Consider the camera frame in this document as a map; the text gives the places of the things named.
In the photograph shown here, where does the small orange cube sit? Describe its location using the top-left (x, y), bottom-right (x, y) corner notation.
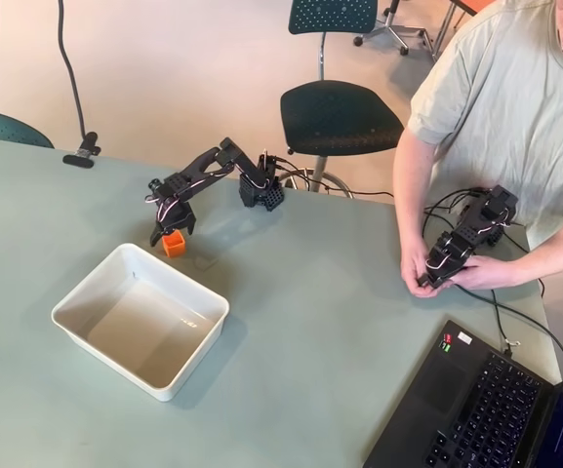
top-left (162, 229), bottom-right (187, 258)

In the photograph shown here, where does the black leader arm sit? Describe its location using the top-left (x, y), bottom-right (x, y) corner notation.
top-left (417, 184), bottom-right (519, 292)

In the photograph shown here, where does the person's left forearm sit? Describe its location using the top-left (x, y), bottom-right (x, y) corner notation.
top-left (500, 214), bottom-right (563, 285)

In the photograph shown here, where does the person's right forearm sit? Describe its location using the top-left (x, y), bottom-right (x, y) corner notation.
top-left (392, 127), bottom-right (439, 254)

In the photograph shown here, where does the white plastic bin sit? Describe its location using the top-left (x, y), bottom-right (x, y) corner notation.
top-left (50, 242), bottom-right (231, 404)

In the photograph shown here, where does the person's right hand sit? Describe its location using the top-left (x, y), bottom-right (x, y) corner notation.
top-left (399, 237), bottom-right (452, 299)

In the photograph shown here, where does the person's left hand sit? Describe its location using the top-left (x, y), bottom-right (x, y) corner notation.
top-left (442, 254), bottom-right (512, 293)

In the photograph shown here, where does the black gooseneck clamp holder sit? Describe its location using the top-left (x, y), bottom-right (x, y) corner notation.
top-left (56, 0), bottom-right (102, 170)

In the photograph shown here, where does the black perforated stool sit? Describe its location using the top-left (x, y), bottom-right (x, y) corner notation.
top-left (278, 79), bottom-right (406, 200)

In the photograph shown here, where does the green perforated chair on pole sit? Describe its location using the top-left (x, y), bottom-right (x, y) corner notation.
top-left (288, 0), bottom-right (380, 82)

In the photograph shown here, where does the chrome office chair base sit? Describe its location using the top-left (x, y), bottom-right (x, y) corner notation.
top-left (352, 0), bottom-right (432, 55)

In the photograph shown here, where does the pale green T-shirt torso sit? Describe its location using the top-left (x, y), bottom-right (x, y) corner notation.
top-left (404, 0), bottom-right (563, 251)

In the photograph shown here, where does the black laptop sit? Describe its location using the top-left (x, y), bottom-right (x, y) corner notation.
top-left (362, 319), bottom-right (563, 468)

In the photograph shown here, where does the orange table with metal legs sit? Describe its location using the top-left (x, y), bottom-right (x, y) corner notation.
top-left (430, 0), bottom-right (507, 63)

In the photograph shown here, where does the black cable of follower base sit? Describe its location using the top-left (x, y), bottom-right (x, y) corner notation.
top-left (273, 155), bottom-right (395, 197)

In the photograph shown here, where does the black cable into laptop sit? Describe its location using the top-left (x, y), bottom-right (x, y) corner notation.
top-left (489, 290), bottom-right (522, 361)

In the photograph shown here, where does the long black looping cable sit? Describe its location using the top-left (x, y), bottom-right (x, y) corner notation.
top-left (422, 187), bottom-right (563, 377)

